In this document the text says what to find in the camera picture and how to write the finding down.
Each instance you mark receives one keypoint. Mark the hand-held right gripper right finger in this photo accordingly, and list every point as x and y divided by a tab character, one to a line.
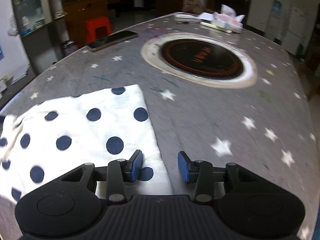
183	167

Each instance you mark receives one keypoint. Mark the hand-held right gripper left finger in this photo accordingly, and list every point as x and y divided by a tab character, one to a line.
136	166

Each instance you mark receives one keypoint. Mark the white polka dot garment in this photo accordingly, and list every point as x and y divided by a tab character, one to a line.
75	127

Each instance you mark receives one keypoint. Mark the grey star print tablecloth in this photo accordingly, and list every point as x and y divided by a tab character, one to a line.
200	120

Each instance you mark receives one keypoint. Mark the round black induction cooktop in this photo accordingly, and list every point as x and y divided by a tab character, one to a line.
202	57

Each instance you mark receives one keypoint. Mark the black smartphone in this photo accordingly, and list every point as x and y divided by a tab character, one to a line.
112	41

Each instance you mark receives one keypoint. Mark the red plastic stool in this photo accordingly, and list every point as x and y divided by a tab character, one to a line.
97	28

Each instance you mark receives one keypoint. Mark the long white remote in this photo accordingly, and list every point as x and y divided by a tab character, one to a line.
185	16

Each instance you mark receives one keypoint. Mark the pastel tissue pack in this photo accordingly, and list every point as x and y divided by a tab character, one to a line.
228	22

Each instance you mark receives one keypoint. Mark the white folded paper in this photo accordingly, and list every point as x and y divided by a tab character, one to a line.
206	16

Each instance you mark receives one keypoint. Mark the brown wooden cabinet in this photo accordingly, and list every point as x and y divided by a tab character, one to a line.
82	10

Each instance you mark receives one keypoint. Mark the white water dispenser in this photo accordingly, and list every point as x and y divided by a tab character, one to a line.
273	27

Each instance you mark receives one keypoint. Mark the dark wooden door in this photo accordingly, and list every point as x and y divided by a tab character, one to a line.
233	0

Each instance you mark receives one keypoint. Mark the white refrigerator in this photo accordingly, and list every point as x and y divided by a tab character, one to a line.
296	30

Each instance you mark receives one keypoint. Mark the blue water bottle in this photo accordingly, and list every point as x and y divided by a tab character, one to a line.
276	8

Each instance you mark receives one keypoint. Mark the glass front shelf unit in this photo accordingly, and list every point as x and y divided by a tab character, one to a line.
30	10

